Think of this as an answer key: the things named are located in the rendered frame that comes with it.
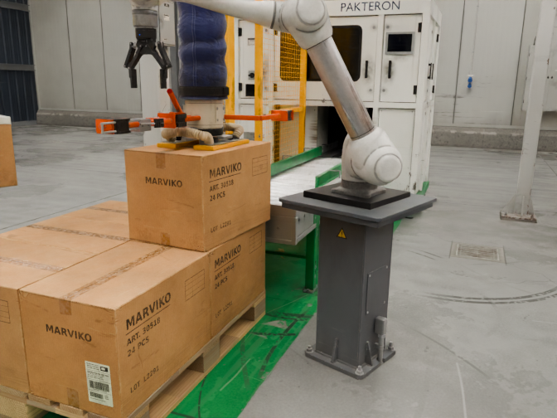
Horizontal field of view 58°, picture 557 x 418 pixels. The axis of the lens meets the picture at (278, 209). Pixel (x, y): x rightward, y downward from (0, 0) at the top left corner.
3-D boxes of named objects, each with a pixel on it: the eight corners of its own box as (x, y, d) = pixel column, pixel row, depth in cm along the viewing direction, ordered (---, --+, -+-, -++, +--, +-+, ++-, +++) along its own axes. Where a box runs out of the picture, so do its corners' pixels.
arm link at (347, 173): (370, 175, 226) (374, 126, 221) (386, 183, 209) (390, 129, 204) (336, 176, 224) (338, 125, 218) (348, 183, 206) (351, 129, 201)
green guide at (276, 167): (312, 153, 497) (312, 144, 495) (322, 154, 494) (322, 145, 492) (241, 182, 353) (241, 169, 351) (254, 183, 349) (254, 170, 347)
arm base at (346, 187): (391, 191, 223) (392, 178, 222) (367, 198, 206) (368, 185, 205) (355, 185, 234) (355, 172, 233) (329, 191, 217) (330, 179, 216)
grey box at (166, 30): (170, 46, 363) (168, 2, 356) (176, 46, 362) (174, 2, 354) (153, 44, 346) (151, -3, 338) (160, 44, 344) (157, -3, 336)
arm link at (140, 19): (142, 13, 190) (143, 30, 191) (126, 10, 182) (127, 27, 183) (162, 12, 186) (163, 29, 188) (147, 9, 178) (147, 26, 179)
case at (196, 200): (205, 210, 278) (204, 137, 268) (270, 219, 261) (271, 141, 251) (128, 239, 225) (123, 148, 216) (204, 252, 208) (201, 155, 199)
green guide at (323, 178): (365, 157, 479) (366, 148, 476) (376, 158, 475) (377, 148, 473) (314, 188, 334) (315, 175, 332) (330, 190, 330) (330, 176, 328)
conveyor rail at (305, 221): (374, 173, 479) (375, 153, 475) (379, 174, 477) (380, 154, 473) (288, 241, 270) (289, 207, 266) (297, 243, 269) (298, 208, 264)
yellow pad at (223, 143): (230, 142, 247) (230, 132, 246) (249, 143, 244) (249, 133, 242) (192, 149, 217) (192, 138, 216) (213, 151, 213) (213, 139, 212)
